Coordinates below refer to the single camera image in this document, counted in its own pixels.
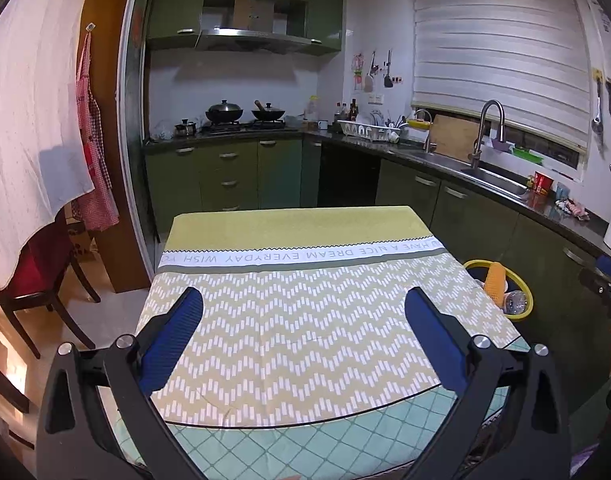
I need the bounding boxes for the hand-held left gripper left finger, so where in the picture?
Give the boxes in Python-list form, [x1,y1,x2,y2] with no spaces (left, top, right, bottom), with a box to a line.
[35,286,204,480]

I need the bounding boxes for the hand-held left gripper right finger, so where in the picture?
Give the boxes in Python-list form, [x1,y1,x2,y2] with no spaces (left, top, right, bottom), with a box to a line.
[404,287,571,480]

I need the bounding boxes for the yellow-rimmed trash bin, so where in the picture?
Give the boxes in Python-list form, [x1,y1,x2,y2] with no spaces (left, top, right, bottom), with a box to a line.
[463,259,535,323]

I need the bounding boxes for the orange honeycomb packing sleeve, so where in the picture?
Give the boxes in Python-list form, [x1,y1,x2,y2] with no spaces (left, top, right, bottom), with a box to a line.
[484,261,509,308]

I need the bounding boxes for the clear plastic bottle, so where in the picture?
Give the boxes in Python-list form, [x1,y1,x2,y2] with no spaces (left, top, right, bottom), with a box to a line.
[503,290,530,316]

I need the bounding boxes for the pink rag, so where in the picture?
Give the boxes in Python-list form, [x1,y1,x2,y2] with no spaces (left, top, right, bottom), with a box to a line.
[555,200,590,221]

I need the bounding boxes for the hanging metal ladle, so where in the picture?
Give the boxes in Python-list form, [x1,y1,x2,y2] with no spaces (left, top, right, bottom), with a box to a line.
[591,69,605,136]

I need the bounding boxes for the steel sink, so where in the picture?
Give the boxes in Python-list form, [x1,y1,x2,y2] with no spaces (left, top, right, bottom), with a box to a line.
[400,150,531,198]

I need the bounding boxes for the dark red wooden chair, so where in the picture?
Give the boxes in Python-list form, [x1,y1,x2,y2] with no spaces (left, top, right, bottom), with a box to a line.
[0,207,102,361]

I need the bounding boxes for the purple checkered clothing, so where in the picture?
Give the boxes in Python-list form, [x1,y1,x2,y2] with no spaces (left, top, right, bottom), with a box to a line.
[573,442,611,480]

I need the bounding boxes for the pink checkered apron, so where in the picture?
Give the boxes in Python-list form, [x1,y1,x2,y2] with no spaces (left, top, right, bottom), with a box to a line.
[71,30,120,233]

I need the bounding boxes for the teal diamond-pattern table cover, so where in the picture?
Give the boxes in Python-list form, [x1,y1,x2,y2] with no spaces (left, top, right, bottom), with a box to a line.
[110,377,531,480]

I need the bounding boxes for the steel kitchen faucet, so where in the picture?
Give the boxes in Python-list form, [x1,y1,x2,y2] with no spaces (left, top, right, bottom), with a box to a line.
[468,100,506,171]

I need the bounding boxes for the wooden cutting board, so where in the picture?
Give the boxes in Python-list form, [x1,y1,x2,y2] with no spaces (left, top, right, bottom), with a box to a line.
[428,114,481,163]

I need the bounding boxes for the yellow soap rack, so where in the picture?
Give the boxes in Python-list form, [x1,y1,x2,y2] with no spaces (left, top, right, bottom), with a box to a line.
[407,109,433,153]

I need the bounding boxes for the white dish rack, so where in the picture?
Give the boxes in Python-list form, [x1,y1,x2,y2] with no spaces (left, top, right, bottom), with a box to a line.
[338,111,403,143]

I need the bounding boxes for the gas stove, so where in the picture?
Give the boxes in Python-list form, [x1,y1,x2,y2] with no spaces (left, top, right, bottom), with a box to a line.
[201,120,301,135]

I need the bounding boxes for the glass sliding door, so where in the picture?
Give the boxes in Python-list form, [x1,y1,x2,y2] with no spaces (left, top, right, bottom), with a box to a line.
[118,0,158,291]

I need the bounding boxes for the black wok with lid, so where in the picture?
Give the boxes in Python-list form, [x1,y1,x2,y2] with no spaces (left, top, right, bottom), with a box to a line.
[205,100,245,125]

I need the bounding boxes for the white window blind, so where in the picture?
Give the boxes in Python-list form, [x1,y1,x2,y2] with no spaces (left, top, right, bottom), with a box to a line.
[408,0,606,148]

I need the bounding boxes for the steel range hood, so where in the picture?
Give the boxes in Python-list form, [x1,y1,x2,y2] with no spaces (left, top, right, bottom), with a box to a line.
[195,0,306,55]

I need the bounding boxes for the green upper cabinets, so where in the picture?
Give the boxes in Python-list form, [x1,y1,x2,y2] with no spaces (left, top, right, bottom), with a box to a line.
[146,0,345,58]

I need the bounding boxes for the black wok with handle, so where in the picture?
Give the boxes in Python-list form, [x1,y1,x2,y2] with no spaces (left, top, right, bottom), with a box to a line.
[250,100,287,122]

